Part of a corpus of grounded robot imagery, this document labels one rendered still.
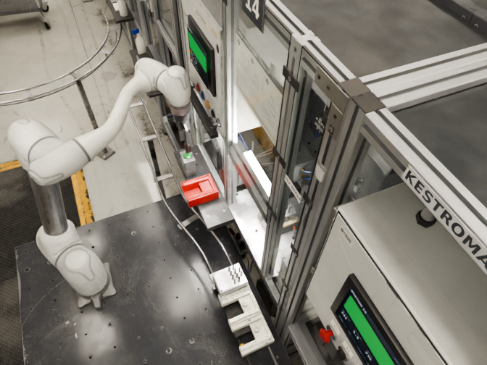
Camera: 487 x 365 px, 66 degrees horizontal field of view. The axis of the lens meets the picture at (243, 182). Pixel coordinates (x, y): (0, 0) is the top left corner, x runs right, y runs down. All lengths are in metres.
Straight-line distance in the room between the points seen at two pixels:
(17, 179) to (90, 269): 1.89
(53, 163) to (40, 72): 3.28
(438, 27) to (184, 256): 1.51
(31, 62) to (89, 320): 3.41
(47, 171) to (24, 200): 1.99
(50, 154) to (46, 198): 0.32
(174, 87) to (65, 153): 0.49
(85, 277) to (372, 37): 1.46
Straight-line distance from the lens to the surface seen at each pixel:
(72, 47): 4.92
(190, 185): 1.91
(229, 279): 1.67
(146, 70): 1.69
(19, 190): 3.49
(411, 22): 1.02
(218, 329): 1.86
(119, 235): 2.14
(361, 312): 0.89
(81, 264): 1.80
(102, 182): 3.29
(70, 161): 1.43
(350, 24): 0.96
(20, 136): 1.54
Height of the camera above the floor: 2.46
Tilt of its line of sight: 52 degrees down
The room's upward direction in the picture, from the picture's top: 2 degrees clockwise
